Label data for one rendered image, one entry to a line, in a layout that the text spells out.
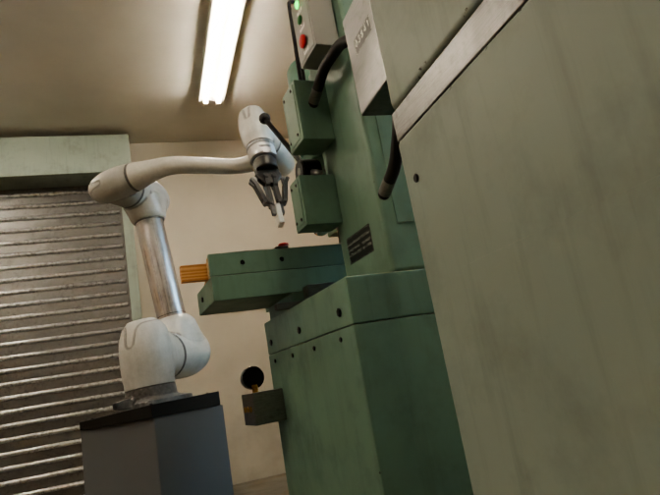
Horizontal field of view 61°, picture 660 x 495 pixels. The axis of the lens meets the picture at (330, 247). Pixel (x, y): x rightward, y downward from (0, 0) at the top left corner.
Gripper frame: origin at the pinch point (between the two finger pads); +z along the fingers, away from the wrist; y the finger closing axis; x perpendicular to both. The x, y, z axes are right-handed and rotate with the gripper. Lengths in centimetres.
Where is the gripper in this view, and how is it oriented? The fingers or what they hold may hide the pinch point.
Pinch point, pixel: (278, 215)
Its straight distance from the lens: 168.6
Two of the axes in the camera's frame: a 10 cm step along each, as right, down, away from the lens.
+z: 2.7, 8.6, -4.4
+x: -3.1, 5.1, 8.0
